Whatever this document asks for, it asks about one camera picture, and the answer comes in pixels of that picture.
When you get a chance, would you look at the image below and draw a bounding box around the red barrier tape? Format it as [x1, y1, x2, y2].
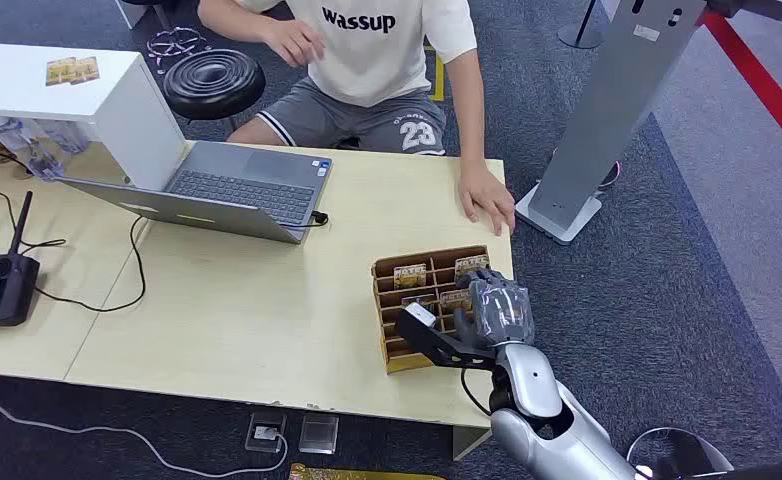
[700, 11, 782, 172]

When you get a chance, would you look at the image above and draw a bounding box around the yellow hotel key card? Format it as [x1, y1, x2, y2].
[439, 288, 473, 314]
[392, 263, 428, 291]
[454, 254, 491, 280]

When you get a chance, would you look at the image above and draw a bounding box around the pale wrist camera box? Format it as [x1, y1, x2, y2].
[404, 301, 438, 330]

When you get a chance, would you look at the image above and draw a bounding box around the white table leg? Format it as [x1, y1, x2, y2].
[452, 425, 492, 462]

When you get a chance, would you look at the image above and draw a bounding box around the white shelf box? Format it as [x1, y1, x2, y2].
[0, 41, 188, 193]

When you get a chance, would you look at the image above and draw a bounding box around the brown cardboard card holder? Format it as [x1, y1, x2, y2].
[371, 245, 492, 376]

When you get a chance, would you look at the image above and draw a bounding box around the person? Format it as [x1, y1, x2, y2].
[197, 0, 478, 158]

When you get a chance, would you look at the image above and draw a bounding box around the person's left hand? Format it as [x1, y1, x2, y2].
[457, 158, 518, 238]

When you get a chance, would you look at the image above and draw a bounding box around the golden patterned object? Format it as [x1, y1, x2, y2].
[288, 463, 447, 480]

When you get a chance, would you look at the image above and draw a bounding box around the chrome chair base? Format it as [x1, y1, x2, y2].
[145, 26, 211, 68]

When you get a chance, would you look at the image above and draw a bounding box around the thin black looped cable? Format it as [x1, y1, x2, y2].
[0, 190, 68, 257]

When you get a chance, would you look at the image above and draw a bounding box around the grey stand with white base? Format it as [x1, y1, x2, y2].
[515, 0, 782, 246]

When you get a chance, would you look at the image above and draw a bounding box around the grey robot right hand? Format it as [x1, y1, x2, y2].
[453, 268, 537, 353]

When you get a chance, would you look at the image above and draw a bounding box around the white floor cable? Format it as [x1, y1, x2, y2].
[0, 395, 290, 480]

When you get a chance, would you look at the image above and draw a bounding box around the black pole base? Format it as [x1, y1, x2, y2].
[557, 0, 604, 50]

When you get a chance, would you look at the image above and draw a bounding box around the yellow floor marking tape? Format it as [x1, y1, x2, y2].
[424, 44, 446, 103]

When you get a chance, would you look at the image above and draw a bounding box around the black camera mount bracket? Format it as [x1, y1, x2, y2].
[394, 309, 498, 371]

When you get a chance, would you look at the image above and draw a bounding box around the floor power outlet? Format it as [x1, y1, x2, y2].
[245, 411, 288, 454]

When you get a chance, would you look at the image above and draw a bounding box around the person's right hand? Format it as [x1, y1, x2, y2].
[261, 18, 327, 69]

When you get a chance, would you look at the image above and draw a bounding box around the grey laptop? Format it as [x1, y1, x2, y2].
[56, 140, 334, 245]

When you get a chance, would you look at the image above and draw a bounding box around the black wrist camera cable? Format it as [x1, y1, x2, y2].
[459, 367, 493, 419]

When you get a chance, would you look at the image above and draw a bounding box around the long black cable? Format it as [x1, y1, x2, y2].
[33, 215, 148, 314]

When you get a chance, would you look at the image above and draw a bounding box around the transparent floor plate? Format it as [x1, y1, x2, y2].
[298, 413, 341, 456]

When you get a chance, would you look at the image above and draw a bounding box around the clear plastic bottle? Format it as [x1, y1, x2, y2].
[0, 115, 65, 182]
[36, 119, 92, 156]

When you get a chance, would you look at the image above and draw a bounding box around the black laptop power cable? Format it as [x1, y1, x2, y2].
[281, 210, 331, 231]

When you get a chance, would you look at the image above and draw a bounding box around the yellow card on shelf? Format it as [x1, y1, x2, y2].
[45, 58, 78, 87]
[70, 56, 101, 85]

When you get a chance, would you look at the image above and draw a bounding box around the black round stool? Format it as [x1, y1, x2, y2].
[162, 48, 268, 134]

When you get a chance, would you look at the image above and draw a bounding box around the glossy black robot torso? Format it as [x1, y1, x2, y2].
[626, 427, 782, 480]

